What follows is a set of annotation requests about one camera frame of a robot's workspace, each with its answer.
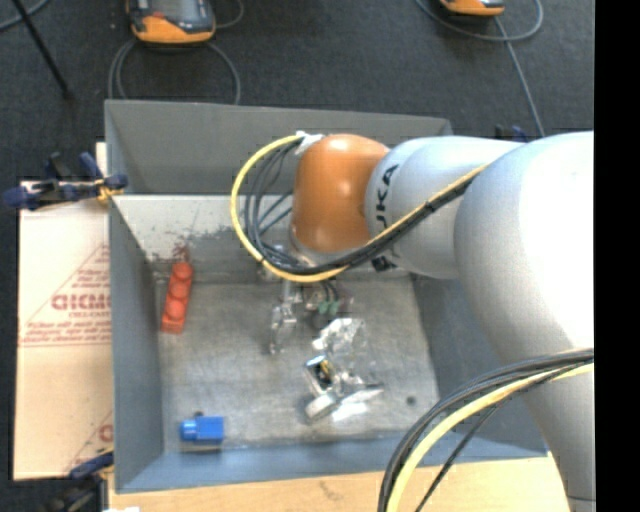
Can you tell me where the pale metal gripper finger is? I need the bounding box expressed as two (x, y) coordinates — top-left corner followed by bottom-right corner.
(268, 303), (287, 357)
(280, 299), (303, 347)

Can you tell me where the brown cardboard board red print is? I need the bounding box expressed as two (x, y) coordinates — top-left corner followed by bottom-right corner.
(11, 141), (116, 482)

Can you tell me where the blue toy block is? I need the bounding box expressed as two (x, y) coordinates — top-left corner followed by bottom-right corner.
(179, 414), (226, 446)

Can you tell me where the clear crumpled plastic packet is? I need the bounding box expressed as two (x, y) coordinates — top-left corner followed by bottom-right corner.
(301, 316), (386, 424)

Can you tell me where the red-orange flat block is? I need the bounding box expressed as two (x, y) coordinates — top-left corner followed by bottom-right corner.
(160, 261), (195, 335)

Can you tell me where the grey metal bin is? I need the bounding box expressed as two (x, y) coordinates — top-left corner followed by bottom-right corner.
(103, 98), (551, 494)

